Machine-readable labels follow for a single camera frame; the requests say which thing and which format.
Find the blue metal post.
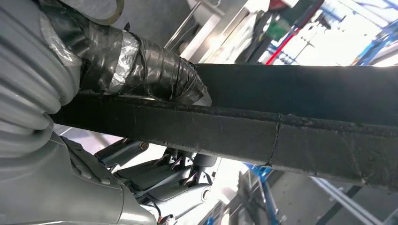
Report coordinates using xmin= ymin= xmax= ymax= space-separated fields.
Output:
xmin=242 ymin=162 xmax=281 ymax=225

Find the blue metal shelf rack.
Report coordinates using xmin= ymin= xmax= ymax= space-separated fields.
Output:
xmin=351 ymin=17 xmax=398 ymax=67

